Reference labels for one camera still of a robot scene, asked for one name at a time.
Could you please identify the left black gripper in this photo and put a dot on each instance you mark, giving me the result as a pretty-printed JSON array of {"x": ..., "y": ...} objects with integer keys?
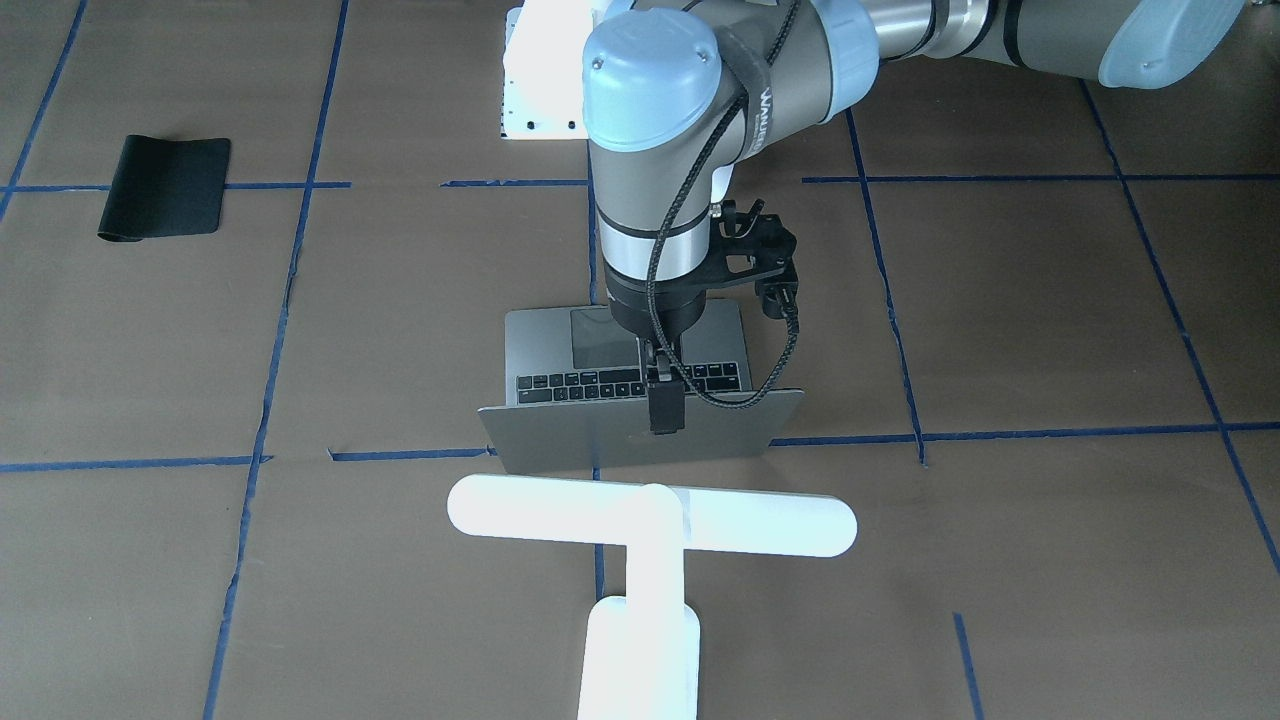
[{"x": 632, "y": 306}]

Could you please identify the grey laptop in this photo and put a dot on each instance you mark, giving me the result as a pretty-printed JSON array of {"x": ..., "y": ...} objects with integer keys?
[{"x": 576, "y": 400}]

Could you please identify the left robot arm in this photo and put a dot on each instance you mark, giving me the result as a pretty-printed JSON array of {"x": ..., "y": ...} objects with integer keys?
[{"x": 672, "y": 92}]

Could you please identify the white desk lamp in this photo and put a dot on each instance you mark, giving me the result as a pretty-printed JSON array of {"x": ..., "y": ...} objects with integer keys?
[{"x": 642, "y": 647}]

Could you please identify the black mouse pad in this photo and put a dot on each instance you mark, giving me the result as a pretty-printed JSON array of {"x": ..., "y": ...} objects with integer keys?
[{"x": 165, "y": 188}]

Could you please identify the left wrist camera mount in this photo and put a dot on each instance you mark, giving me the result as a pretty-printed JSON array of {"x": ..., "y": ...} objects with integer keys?
[{"x": 752, "y": 247}]

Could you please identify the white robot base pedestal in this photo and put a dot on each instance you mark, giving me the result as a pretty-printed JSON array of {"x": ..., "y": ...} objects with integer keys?
[{"x": 542, "y": 65}]

